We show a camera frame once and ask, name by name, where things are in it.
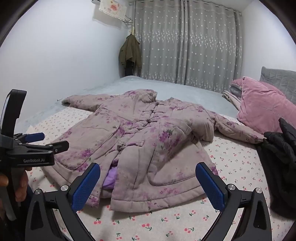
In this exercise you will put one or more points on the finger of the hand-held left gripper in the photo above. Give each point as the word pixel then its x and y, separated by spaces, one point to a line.
pixel 34 136
pixel 57 147

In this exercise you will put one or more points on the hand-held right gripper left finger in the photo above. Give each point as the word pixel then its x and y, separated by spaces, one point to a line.
pixel 85 187

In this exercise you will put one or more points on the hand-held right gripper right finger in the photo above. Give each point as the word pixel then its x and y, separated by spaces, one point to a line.
pixel 211 185

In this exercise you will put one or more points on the floral padded jacket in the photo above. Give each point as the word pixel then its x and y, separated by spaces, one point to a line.
pixel 138 139

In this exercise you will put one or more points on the person's left hand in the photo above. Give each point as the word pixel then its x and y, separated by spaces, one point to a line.
pixel 21 185

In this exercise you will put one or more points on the cherry print bed sheet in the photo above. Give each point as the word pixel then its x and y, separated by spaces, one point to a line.
pixel 231 162

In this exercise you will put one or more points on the black puffer jacket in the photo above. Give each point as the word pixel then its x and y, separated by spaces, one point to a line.
pixel 282 157

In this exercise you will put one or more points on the folded pink grey blanket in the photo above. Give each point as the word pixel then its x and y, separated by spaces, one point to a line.
pixel 232 97

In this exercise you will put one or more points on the pink velvet pillow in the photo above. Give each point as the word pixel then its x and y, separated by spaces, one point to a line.
pixel 261 104

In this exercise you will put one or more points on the dark hanging pants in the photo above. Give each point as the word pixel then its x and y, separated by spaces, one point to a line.
pixel 129 68

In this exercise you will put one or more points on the olive hanging jacket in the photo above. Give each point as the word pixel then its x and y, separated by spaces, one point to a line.
pixel 130 48

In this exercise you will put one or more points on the grey quilted pillow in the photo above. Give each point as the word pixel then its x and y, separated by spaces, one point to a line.
pixel 277 76

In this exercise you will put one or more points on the wooden coat stand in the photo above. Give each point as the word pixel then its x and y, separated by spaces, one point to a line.
pixel 132 30

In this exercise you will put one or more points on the grey star print curtain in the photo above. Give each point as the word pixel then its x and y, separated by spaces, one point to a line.
pixel 159 41
pixel 212 46

